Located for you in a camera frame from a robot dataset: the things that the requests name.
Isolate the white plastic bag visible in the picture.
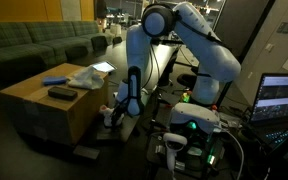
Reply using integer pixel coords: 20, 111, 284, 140
99, 105, 124, 128

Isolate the white towel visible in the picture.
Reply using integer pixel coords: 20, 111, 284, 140
68, 66, 104, 90

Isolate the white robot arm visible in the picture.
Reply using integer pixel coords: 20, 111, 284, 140
109, 2, 241, 126

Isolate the black block near box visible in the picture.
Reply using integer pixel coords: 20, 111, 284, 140
97, 131, 120, 140

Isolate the cardboard box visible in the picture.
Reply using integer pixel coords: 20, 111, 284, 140
0, 63, 108, 146

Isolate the white VR headset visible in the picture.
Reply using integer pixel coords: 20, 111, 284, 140
170, 103, 219, 134

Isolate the white tablet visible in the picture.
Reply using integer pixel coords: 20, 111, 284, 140
93, 61, 116, 73

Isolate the white VR controller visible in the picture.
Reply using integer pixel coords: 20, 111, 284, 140
163, 133, 187, 171

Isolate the black rectangular case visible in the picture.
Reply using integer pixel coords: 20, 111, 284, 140
48, 86, 78, 101

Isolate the black block front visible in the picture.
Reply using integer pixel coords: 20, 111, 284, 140
73, 145, 100, 159

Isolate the blue sponge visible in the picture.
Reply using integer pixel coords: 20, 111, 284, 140
42, 76, 67, 86

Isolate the open laptop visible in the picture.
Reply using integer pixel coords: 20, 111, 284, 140
247, 73, 288, 154

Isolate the green plaid sofa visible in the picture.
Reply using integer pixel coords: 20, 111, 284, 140
0, 20, 113, 88

